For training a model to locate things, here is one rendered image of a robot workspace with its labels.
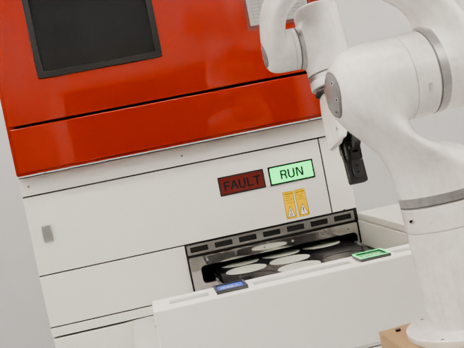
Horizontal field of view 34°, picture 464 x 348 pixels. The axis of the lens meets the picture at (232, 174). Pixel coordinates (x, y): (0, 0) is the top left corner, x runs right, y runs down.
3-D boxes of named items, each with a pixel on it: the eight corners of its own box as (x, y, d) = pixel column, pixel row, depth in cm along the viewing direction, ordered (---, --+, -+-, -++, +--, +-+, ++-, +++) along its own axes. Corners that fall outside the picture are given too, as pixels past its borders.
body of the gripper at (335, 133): (308, 97, 142) (323, 154, 140) (320, 81, 132) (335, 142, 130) (346, 89, 143) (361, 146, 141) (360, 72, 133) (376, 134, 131)
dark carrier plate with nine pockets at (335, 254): (213, 266, 199) (212, 264, 199) (337, 238, 203) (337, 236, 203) (230, 289, 164) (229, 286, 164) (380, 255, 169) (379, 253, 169)
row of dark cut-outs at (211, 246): (188, 255, 190) (186, 246, 190) (354, 219, 195) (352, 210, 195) (188, 256, 189) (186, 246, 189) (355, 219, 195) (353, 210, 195)
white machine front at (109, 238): (53, 335, 188) (19, 178, 186) (364, 265, 198) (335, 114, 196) (52, 338, 185) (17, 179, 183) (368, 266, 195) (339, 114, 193)
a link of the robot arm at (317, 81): (304, 85, 142) (308, 101, 141) (313, 71, 133) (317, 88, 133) (346, 77, 143) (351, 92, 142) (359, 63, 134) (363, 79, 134)
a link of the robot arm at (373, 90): (503, 187, 102) (459, 15, 101) (375, 224, 99) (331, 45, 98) (460, 187, 114) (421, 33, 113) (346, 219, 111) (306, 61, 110)
